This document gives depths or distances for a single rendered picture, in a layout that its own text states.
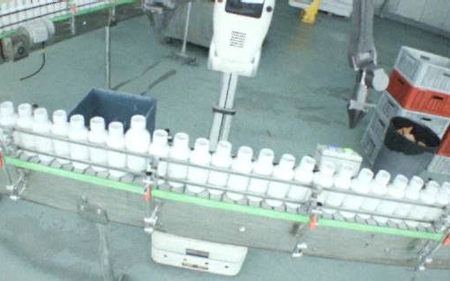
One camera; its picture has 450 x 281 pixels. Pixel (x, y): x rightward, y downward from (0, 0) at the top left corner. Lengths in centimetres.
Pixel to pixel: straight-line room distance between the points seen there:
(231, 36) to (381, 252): 97
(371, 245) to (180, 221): 62
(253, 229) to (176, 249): 84
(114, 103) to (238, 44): 64
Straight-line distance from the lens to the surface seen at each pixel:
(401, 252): 123
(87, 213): 113
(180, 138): 91
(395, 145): 268
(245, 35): 133
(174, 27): 492
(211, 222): 101
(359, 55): 108
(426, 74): 299
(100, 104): 162
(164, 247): 181
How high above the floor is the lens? 167
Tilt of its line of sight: 34 degrees down
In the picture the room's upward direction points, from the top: 12 degrees clockwise
